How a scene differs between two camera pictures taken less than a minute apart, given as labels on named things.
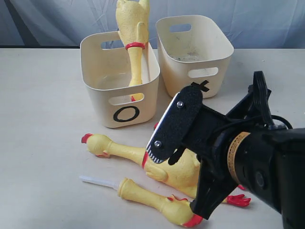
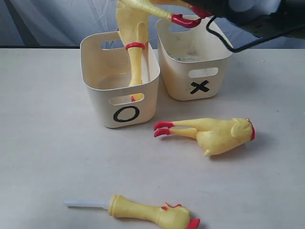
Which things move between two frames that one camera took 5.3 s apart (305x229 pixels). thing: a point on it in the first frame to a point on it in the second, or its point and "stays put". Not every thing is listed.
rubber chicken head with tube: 183,211 to 176,216
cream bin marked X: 194,51 stays put
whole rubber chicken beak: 133,18 stays put
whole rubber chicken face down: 180,176 to 192,17
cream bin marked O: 105,63 stays put
